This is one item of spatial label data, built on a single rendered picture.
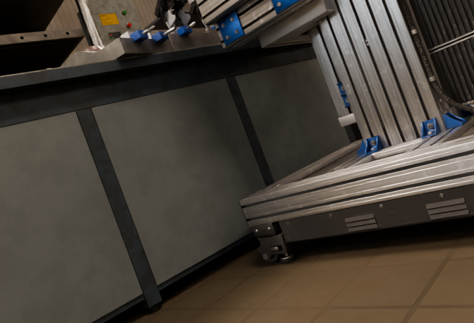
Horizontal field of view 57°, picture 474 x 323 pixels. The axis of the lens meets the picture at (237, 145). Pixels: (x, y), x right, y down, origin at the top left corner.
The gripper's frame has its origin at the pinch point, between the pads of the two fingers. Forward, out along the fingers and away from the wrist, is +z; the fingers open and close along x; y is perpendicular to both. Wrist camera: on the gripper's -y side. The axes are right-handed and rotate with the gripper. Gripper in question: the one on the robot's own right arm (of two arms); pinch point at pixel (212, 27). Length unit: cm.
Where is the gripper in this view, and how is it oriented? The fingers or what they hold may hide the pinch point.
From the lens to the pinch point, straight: 208.3
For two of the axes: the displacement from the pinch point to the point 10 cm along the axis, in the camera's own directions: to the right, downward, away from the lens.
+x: 7.1, -2.6, 6.5
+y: 6.1, -2.4, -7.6
